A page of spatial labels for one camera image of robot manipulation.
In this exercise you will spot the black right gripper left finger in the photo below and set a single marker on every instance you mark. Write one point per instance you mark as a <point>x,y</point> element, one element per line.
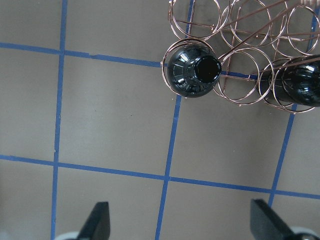
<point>97,226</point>

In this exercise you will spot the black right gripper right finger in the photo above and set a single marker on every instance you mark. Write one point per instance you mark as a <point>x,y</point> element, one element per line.
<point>265,224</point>

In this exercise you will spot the dark wine bottle upright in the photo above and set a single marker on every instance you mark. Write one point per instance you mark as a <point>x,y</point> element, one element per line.
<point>193,71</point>

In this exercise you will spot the dark wine bottle under handle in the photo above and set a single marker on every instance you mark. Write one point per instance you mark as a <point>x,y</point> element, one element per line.
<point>297,81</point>

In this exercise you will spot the copper wire wine basket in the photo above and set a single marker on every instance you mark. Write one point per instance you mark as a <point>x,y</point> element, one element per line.
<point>248,43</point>

